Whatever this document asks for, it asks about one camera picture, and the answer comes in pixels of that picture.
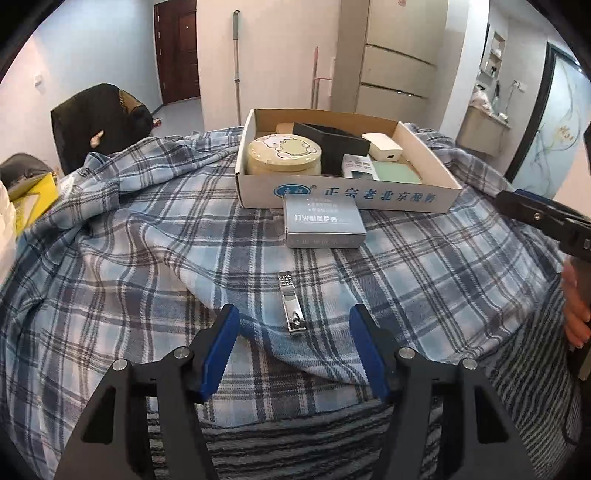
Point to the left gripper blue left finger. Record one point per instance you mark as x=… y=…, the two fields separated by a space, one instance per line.
x=214 y=347

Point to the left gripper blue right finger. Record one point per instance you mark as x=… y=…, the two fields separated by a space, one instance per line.
x=377 y=348

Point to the grey lighter case box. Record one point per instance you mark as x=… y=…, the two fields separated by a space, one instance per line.
x=322 y=222

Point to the green card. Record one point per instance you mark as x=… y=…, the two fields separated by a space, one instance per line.
x=396 y=172

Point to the white remote control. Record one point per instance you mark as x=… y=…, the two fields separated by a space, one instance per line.
x=358 y=167

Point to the black square display frame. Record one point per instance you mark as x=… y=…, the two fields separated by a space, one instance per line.
x=334 y=143

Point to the person's right hand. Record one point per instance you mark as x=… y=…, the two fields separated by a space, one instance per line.
x=576 y=310

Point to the silver nail clipper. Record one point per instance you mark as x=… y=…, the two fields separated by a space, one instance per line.
x=291 y=304

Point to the glass patterned door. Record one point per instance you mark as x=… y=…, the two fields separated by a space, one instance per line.
x=560 y=118

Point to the blue plaid cloth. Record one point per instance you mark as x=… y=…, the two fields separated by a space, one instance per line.
x=150 y=243

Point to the beige sink cabinet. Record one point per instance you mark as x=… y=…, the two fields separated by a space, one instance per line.
x=482 y=132

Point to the striped grey sweater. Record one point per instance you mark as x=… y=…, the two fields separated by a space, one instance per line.
x=529 y=372

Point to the round cream cartoon tin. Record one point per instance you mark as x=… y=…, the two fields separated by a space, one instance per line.
x=284 y=154

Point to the shallow cardboard box tray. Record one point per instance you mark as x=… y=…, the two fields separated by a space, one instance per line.
x=436 y=194

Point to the white square charger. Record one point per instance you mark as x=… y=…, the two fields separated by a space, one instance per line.
x=382 y=147

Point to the yellow package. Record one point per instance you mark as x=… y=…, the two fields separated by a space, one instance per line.
x=32 y=199

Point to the chair with black jacket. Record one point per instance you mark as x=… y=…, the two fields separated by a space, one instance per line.
x=103 y=119

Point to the white plastic bag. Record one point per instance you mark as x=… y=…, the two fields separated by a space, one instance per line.
x=7 y=234

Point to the beige refrigerator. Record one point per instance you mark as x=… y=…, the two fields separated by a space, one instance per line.
x=386 y=57

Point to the grey bag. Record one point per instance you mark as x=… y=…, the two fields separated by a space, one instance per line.
x=21 y=167

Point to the dark red door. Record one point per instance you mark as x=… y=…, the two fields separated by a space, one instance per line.
x=175 y=37

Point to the white wall switch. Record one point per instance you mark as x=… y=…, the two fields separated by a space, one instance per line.
x=38 y=80

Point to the silver mop handle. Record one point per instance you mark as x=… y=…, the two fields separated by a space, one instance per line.
x=235 y=36

